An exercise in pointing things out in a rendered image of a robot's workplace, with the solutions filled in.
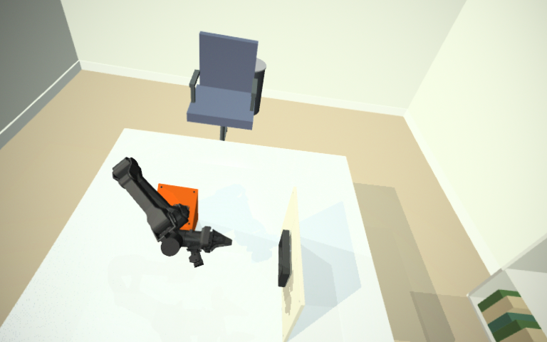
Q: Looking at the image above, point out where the beige wall panel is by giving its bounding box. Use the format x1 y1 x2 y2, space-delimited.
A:
281 187 305 342

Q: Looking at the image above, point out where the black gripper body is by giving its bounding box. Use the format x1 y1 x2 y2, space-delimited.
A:
184 226 212 254

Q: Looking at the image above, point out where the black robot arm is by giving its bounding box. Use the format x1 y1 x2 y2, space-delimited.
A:
112 157 204 268

